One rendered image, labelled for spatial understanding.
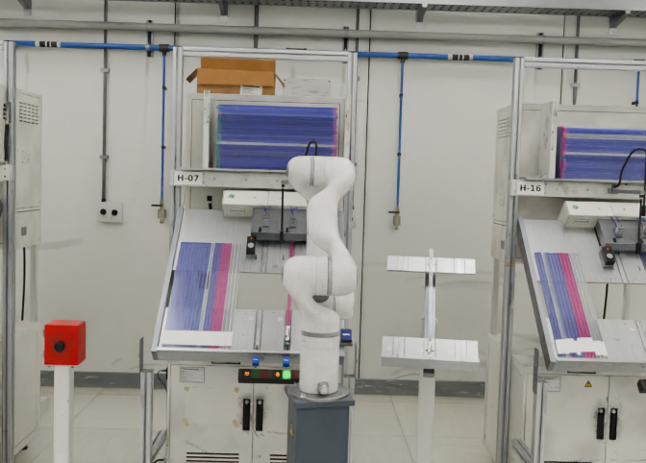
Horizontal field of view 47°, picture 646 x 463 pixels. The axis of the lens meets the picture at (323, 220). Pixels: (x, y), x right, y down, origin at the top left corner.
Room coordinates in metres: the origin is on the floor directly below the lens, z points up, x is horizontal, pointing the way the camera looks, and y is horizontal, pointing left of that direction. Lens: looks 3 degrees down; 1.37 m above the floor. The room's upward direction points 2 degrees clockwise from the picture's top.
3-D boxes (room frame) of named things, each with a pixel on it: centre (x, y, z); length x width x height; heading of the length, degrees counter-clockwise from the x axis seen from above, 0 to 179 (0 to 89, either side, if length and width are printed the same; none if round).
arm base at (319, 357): (2.24, 0.00, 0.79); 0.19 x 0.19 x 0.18
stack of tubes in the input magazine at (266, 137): (3.15, 0.20, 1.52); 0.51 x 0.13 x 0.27; 91
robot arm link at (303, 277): (2.24, 0.03, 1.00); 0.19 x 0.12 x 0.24; 92
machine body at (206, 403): (3.27, 0.27, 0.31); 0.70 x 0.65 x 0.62; 91
